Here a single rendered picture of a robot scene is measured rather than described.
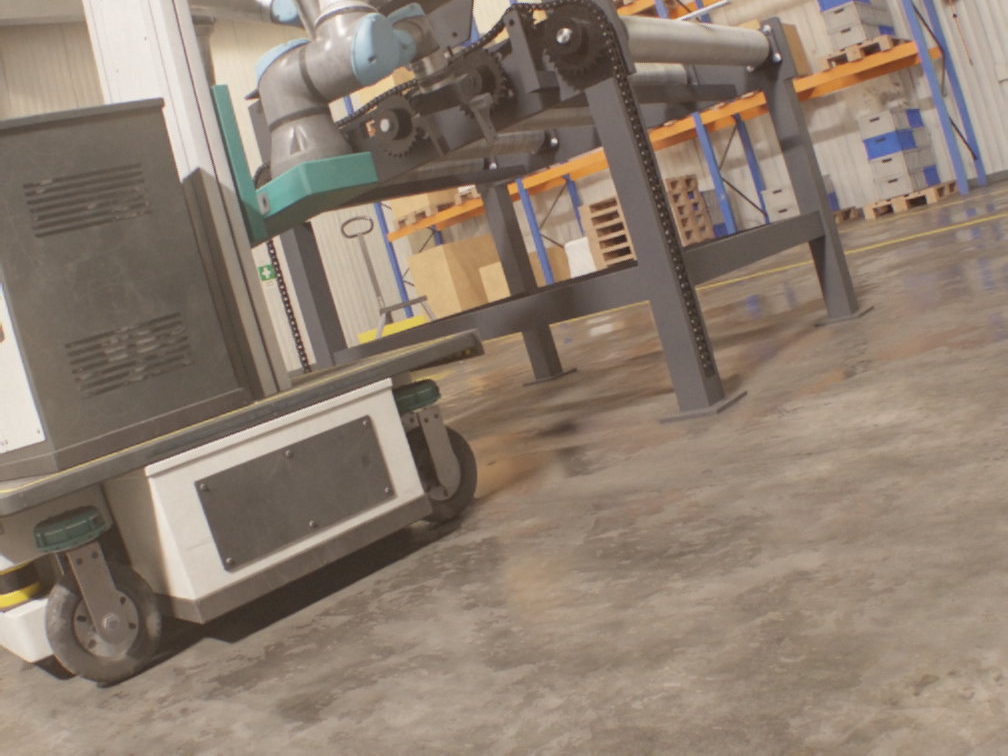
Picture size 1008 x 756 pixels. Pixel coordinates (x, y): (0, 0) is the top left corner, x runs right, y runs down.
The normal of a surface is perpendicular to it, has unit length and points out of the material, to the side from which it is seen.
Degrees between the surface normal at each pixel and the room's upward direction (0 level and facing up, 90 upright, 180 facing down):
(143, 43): 90
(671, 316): 90
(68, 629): 91
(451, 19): 90
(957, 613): 0
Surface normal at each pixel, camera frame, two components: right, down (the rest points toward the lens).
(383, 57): 0.92, -0.13
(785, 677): -0.29, -0.95
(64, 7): 0.74, -0.17
